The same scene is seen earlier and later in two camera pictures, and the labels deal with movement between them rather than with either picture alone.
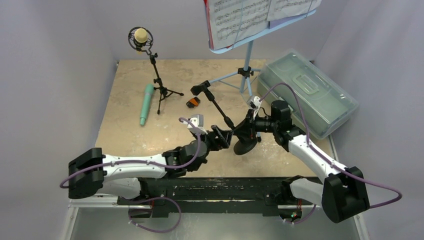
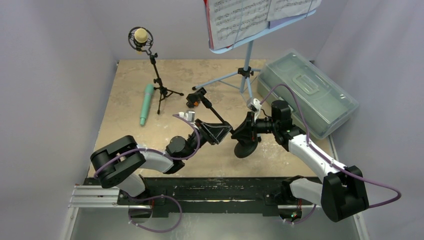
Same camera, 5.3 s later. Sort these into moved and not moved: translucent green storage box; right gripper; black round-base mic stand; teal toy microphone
Moved: black round-base mic stand
Not moved: right gripper; translucent green storage box; teal toy microphone
